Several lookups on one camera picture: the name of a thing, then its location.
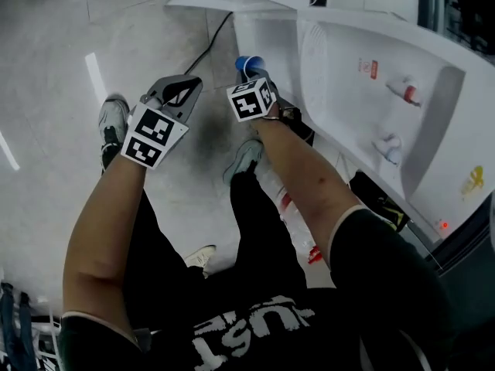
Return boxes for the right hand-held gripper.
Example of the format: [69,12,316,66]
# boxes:
[226,69,280,123]

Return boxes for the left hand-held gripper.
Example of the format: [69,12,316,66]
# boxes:
[120,74,203,170]

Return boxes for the blue cup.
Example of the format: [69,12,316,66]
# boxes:
[234,55,267,73]

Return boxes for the white water dispenser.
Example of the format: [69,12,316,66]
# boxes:
[234,8,495,243]

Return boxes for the person's left forearm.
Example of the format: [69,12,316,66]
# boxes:
[63,153,163,281]

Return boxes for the person's right forearm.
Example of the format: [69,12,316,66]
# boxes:
[253,114,367,268]

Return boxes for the person's right shoe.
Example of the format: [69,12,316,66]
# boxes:
[223,139,266,186]

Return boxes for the small black bin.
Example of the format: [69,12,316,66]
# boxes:
[280,106,315,146]

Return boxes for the black trousers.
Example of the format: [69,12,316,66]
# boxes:
[122,170,310,324]

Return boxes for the clear jug with red trim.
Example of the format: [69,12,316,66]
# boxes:
[266,168,324,266]

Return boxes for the blue tipped dispenser tap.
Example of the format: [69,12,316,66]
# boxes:
[371,132,404,166]

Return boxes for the red tipped dispenser tap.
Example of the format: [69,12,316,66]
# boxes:
[385,74,422,108]

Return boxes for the dark printed t-shirt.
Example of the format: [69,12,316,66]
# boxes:
[57,206,457,371]

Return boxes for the black power cable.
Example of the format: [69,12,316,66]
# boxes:
[184,12,233,75]

